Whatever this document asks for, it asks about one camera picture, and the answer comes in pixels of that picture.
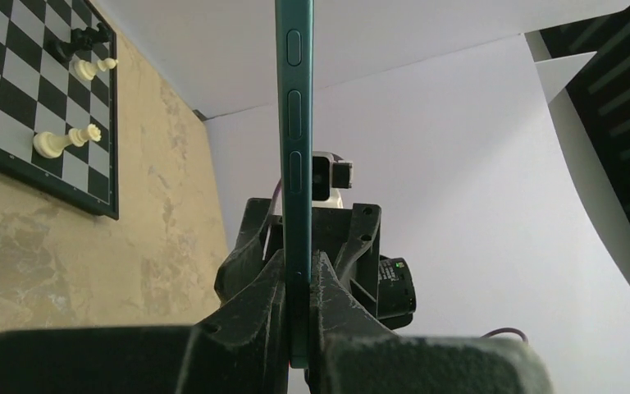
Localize black white chessboard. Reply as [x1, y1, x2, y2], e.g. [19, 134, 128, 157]
[0, 0, 119, 219]

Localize black chess piece right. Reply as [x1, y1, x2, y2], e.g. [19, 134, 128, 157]
[45, 22, 112, 63]

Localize white chess piece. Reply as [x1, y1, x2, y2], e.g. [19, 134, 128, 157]
[33, 124, 102, 159]
[74, 57, 118, 81]

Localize white chess piece front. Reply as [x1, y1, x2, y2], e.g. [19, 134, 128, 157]
[33, 124, 102, 159]

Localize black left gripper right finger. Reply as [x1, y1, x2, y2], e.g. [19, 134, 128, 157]
[308, 252, 554, 393]

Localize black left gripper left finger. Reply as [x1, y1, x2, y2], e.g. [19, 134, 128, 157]
[0, 253, 288, 393]

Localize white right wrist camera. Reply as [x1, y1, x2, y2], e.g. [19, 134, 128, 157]
[312, 151, 353, 208]

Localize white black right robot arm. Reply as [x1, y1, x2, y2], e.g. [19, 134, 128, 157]
[214, 198, 417, 330]

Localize white chess piece right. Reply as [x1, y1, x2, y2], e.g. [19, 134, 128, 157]
[74, 57, 118, 81]

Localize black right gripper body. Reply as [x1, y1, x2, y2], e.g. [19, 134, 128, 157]
[214, 198, 384, 322]

